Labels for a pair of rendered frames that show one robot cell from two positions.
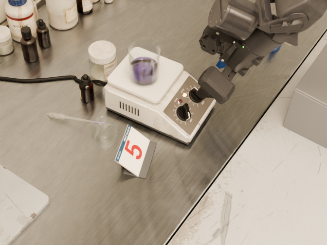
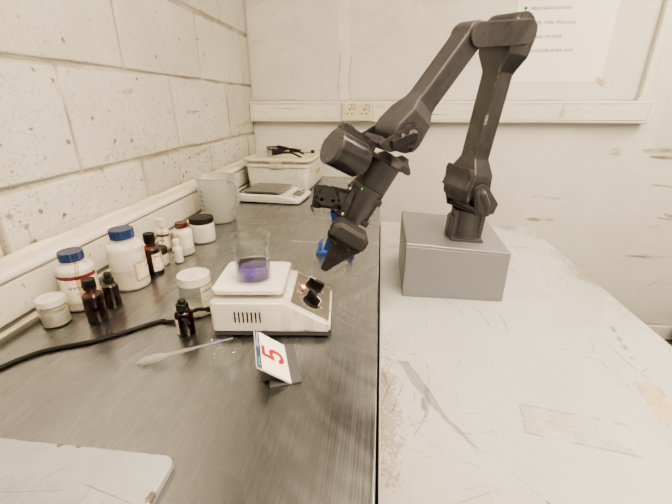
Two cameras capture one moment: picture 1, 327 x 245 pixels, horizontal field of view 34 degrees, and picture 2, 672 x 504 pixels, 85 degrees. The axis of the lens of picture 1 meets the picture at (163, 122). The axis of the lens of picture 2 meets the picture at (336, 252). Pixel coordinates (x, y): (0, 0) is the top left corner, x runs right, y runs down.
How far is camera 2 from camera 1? 54 cm
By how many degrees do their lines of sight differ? 34
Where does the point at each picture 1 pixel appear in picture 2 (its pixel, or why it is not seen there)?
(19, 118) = (93, 380)
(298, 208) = (476, 348)
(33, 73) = (105, 331)
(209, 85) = (345, 230)
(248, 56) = (370, 196)
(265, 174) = (422, 333)
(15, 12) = (70, 269)
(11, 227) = not seen: outside the picture
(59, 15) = (128, 272)
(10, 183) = (95, 464)
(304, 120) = (423, 277)
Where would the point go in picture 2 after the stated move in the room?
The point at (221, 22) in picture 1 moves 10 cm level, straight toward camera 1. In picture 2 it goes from (342, 146) to (369, 155)
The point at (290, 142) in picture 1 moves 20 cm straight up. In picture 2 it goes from (419, 303) to (429, 206)
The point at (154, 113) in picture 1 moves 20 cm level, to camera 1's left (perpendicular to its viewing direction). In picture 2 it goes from (280, 307) to (145, 337)
